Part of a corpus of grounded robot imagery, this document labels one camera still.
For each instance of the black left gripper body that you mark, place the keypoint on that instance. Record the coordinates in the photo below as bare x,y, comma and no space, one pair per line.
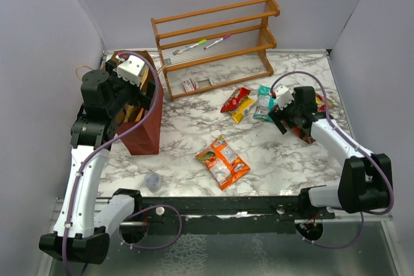
126,93

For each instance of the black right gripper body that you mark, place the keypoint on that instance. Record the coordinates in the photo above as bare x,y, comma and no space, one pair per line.
292,112

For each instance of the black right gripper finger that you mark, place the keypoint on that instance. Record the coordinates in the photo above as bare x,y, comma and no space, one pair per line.
280,126
276,114

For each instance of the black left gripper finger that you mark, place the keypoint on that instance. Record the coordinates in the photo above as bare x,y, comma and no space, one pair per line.
146,94
110,67

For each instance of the gold brown chips bag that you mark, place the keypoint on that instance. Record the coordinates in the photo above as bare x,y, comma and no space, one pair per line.
134,111

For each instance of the dark red chips bag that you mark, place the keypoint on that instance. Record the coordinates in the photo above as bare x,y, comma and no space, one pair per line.
321,107

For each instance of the brown and red paper bag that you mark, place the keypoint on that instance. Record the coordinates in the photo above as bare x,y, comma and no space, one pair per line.
142,137

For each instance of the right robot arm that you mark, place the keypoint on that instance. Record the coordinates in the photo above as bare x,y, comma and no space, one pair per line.
366,180

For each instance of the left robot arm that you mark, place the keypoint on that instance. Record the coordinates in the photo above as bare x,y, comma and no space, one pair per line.
80,234

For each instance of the teal mint candy bag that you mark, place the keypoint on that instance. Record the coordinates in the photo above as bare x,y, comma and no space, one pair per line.
264,104

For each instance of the orange Fox's candy bag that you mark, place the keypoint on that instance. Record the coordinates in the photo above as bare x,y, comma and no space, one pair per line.
225,165

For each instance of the red yellow snack packet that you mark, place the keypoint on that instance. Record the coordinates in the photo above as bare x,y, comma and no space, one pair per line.
238,104

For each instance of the red white staples box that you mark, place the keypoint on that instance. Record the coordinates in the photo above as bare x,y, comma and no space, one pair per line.
190,85

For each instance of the wooden three-tier rack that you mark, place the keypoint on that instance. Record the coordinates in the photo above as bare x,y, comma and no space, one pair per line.
240,58

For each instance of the green capped marker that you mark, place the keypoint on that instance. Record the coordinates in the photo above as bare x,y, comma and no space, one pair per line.
189,47

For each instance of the pink capped marker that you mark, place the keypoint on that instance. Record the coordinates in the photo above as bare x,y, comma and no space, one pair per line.
217,41

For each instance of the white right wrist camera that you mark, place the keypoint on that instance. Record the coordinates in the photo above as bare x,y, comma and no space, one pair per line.
283,96

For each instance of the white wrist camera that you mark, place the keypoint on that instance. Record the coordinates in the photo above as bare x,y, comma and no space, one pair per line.
283,96
132,70

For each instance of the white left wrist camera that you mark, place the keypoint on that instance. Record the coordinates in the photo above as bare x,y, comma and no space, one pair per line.
132,70

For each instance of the black base frame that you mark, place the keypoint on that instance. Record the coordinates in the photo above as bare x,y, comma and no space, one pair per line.
218,215

